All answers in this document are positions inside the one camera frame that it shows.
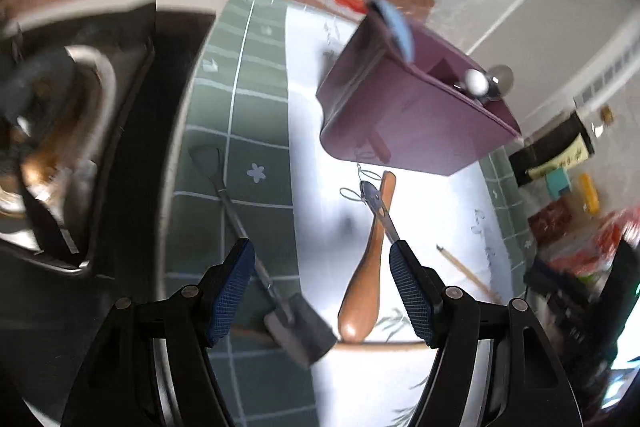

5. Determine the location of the white wall vent grille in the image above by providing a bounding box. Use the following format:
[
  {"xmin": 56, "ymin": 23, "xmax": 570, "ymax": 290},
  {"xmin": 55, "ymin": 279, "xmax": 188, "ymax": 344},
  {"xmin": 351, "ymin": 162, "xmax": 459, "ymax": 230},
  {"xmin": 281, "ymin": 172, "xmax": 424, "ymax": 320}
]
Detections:
[{"xmin": 574, "ymin": 39, "xmax": 639, "ymax": 112}]

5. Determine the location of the soy sauce bottle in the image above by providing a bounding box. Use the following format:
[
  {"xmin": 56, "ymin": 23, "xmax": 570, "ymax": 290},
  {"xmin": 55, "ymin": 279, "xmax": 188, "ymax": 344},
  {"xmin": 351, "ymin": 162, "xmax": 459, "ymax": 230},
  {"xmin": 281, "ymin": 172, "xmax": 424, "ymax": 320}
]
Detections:
[{"xmin": 508, "ymin": 110, "xmax": 596, "ymax": 187}]

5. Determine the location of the black gas stove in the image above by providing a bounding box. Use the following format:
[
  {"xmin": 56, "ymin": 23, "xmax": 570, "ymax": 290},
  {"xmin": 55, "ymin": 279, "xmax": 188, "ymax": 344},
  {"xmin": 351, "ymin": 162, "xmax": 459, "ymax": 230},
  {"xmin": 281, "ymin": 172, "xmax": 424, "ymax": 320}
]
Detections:
[{"xmin": 1, "ymin": 2, "xmax": 215, "ymax": 419}]

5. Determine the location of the green checkered table mat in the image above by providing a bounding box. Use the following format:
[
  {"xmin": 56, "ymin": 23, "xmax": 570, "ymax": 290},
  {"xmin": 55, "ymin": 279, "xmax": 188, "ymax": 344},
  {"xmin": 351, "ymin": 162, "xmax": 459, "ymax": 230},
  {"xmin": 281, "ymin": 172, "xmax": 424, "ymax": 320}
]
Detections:
[{"xmin": 158, "ymin": 0, "xmax": 533, "ymax": 426}]

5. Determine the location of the black shovel shaped spoon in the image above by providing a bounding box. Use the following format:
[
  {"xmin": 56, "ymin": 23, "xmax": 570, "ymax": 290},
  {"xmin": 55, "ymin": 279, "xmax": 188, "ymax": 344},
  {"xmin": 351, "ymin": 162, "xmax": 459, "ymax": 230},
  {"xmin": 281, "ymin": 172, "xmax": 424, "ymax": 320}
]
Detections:
[{"xmin": 189, "ymin": 145, "xmax": 337, "ymax": 367}]

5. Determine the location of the chili jar yellow lid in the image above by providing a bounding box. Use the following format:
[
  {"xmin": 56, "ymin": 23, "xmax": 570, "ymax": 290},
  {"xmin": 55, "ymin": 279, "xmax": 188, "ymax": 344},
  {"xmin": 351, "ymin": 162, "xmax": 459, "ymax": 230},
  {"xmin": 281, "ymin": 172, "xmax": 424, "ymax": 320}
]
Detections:
[{"xmin": 527, "ymin": 171, "xmax": 601, "ymax": 238}]

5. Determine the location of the small spoon white ball end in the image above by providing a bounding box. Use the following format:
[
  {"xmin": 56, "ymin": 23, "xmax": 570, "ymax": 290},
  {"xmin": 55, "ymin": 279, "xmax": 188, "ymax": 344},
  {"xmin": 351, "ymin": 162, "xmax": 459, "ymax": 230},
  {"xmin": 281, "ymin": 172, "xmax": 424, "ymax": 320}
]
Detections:
[{"xmin": 454, "ymin": 69, "xmax": 489, "ymax": 100}]

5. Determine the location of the purple plastic utensil holder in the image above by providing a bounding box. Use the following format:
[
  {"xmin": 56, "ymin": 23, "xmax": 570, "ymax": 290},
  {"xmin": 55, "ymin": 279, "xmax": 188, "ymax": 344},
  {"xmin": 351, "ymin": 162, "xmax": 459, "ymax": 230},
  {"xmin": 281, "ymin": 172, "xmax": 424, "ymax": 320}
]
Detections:
[{"xmin": 317, "ymin": 12, "xmax": 520, "ymax": 176}]

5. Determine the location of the light blue plastic spoon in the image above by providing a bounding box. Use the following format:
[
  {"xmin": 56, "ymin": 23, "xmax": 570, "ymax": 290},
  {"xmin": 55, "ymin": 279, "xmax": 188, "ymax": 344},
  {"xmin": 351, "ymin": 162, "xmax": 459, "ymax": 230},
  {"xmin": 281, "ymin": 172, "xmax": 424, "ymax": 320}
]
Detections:
[{"xmin": 367, "ymin": 0, "xmax": 416, "ymax": 63}]

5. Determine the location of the large steel spoon black handle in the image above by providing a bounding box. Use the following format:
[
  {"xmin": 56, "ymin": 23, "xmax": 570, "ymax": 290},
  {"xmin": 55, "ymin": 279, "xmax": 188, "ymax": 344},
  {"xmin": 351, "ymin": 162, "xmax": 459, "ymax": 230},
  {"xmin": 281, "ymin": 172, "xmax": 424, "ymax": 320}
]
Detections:
[{"xmin": 486, "ymin": 64, "xmax": 514, "ymax": 101}]

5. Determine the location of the brown wooden spoon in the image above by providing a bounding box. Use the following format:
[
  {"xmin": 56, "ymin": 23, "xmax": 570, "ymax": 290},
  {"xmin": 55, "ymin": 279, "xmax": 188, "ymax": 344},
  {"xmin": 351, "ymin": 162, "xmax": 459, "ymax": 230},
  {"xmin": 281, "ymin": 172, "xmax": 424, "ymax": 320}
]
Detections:
[{"xmin": 336, "ymin": 170, "xmax": 398, "ymax": 344}]

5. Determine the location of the orange capped plastic bottle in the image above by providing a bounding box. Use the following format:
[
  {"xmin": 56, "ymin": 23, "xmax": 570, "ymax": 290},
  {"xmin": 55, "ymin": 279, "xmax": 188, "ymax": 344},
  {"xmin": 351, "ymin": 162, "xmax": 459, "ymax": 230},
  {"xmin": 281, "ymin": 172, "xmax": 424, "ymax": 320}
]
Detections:
[{"xmin": 540, "ymin": 206, "xmax": 639, "ymax": 277}]

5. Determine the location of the salt shaker teal cap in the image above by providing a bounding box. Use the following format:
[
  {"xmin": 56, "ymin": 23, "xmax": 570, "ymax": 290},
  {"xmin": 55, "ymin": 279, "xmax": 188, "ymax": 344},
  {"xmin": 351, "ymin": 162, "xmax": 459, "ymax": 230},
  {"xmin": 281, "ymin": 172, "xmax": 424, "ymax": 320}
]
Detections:
[{"xmin": 544, "ymin": 167, "xmax": 572, "ymax": 202}]

